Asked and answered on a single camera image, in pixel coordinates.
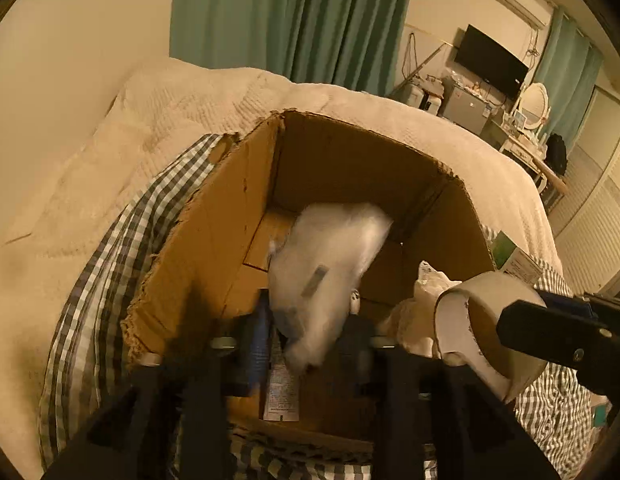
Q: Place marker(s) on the white plastic bag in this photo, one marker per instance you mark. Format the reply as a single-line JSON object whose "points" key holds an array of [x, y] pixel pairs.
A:
{"points": [[330, 260]]}

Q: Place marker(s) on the grey mini fridge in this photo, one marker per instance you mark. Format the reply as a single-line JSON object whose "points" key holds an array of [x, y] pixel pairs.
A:
{"points": [[464, 107]]}

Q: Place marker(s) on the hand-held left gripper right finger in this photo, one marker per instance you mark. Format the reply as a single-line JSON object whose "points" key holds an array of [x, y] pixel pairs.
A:
{"points": [[357, 347]]}

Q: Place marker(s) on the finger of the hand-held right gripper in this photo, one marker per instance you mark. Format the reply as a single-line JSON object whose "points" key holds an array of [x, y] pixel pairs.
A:
{"points": [[554, 332], [579, 302]]}

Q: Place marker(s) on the black bag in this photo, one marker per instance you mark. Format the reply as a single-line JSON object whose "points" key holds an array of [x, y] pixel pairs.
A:
{"points": [[557, 155]]}

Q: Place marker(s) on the white tape roll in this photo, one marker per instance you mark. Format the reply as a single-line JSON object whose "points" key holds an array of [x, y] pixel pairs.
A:
{"points": [[454, 320]]}

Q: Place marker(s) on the black flat television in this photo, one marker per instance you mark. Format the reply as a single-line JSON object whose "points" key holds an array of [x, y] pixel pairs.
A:
{"points": [[489, 60]]}

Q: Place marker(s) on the crumpled white paper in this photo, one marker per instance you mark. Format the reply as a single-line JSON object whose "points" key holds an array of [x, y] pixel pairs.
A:
{"points": [[424, 300]]}

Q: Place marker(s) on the light teal curtain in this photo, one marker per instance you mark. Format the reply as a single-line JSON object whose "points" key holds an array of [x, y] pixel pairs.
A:
{"points": [[564, 70]]}

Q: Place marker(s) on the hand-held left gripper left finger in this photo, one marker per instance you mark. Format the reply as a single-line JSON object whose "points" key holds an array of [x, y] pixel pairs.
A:
{"points": [[258, 345]]}

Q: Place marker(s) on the dark green curtain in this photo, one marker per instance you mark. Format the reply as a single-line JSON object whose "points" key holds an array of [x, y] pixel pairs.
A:
{"points": [[290, 20]]}

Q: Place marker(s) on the small green and white carton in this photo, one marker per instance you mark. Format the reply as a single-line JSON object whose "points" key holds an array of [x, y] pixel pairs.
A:
{"points": [[519, 265]]}

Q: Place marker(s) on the wooden desk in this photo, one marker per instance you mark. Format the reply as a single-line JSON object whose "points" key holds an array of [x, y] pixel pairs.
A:
{"points": [[544, 170]]}

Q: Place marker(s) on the white sliding wardrobe door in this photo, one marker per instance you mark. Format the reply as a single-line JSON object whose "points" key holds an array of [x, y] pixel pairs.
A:
{"points": [[599, 200]]}

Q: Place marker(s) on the white floor appliance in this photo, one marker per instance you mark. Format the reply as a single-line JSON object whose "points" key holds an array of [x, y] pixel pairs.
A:
{"points": [[414, 97]]}

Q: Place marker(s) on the checked bed sheet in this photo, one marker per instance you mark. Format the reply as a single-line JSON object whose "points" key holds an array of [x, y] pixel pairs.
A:
{"points": [[115, 260]]}

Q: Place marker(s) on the brown cardboard box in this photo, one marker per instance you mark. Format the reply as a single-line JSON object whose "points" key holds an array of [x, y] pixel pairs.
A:
{"points": [[230, 210]]}

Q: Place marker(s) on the white oval mirror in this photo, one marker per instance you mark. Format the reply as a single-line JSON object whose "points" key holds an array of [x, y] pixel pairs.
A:
{"points": [[532, 102]]}

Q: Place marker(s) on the white fluffy blanket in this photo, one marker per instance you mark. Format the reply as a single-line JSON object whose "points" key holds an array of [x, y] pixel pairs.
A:
{"points": [[140, 125]]}

